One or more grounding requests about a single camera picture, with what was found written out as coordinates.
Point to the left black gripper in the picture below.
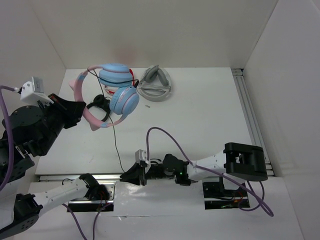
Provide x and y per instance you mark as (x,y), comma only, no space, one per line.
(73,109)

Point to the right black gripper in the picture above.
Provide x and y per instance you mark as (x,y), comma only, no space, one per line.
(135,174)

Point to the pink blue cat-ear headphones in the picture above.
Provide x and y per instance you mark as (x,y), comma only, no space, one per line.
(122,103)

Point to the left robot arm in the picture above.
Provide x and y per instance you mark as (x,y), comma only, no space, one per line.
(19,212)

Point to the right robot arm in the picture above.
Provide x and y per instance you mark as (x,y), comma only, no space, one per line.
(240,162)

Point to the black headphones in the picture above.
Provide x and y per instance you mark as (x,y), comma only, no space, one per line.
(103,103)

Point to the red headphones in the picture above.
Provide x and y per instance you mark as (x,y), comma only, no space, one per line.
(111,90)

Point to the grey white headphones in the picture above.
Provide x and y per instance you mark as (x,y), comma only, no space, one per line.
(155,84)

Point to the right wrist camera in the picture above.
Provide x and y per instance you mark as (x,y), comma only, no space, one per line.
(141,158)

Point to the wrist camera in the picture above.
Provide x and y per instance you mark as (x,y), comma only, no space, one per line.
(141,158)
(32,92)

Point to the aluminium front rail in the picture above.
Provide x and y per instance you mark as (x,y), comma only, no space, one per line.
(98,177)

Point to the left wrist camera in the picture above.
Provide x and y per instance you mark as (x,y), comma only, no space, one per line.
(32,92)

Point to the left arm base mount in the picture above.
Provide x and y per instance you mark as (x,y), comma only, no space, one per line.
(103,197)

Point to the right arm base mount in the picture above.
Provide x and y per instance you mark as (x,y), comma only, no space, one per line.
(217,197)

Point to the aluminium side rail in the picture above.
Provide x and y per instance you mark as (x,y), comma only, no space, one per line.
(250,116)

